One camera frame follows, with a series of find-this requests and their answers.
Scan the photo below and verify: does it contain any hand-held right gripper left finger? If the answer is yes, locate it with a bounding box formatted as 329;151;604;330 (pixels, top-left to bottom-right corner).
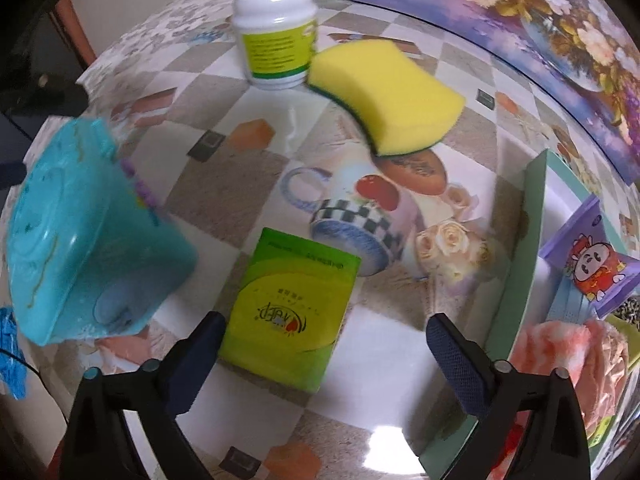
60;310;228;480

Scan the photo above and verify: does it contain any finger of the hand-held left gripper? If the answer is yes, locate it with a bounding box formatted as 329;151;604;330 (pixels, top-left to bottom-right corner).
0;72;91;122

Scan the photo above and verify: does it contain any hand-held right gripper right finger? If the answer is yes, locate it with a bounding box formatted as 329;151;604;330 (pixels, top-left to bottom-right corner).
425;312;593;480

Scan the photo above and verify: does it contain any green tissue packet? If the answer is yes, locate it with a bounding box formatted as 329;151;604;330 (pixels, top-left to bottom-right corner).
218;226;362;393

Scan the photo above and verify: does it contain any pink and white cloth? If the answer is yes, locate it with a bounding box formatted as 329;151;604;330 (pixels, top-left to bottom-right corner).
510;319;631;441

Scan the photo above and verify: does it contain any blue face mask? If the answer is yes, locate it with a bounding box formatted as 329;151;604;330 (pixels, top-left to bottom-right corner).
547;275;601;321

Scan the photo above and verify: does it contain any teal-rimmed white tray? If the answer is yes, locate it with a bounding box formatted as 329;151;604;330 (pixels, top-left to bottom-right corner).
417;149;640;480

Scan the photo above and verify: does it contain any teal round plastic container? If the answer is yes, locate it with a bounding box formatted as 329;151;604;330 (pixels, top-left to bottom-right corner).
5;117;198;346

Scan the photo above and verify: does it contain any purple wipes packet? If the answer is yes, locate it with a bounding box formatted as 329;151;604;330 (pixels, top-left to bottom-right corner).
540;195;640;316

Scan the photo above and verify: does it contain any leopard print scrunchie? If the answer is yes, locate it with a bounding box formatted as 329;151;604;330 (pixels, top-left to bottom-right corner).
607;296;640;323

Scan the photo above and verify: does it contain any blue plastic bag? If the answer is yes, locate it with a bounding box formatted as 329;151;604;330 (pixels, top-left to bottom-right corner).
0;305;28;401

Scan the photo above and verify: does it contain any checkered printed tablecloth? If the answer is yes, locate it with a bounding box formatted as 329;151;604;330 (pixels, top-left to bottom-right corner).
20;0;601;480

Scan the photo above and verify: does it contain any white plastic bottle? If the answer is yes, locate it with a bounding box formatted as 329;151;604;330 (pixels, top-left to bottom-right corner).
228;0;321;90

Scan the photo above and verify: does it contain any yellow sponge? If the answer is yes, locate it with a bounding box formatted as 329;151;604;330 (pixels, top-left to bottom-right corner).
306;40;467;157

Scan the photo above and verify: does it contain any floral painting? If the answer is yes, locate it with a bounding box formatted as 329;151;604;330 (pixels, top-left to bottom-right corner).
352;0;640;186

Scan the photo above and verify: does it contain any thin black cable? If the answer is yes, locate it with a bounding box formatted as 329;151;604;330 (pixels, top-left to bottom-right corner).
0;355;71;426

